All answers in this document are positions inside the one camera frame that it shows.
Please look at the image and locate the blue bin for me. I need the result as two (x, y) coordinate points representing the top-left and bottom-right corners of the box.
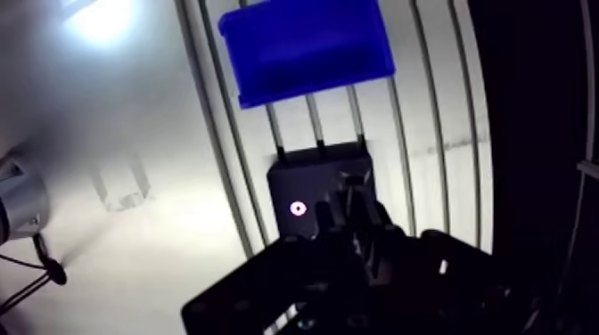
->
(217, 0), (397, 110)

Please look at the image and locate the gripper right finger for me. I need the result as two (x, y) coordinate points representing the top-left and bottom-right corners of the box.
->
(337, 170), (540, 335)

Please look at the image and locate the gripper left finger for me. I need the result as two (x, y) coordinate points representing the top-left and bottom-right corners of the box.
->
(181, 200), (372, 335)

